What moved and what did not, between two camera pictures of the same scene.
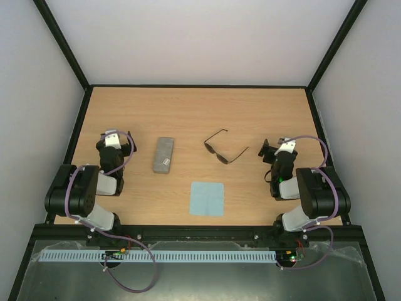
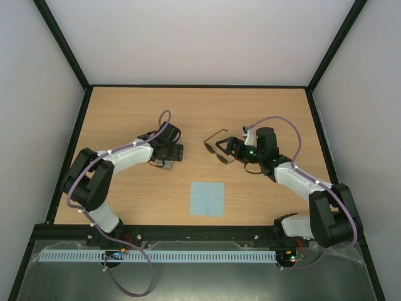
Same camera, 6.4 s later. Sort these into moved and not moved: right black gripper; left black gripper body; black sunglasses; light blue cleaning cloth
Moved: right black gripper; left black gripper body
Not moved: black sunglasses; light blue cleaning cloth
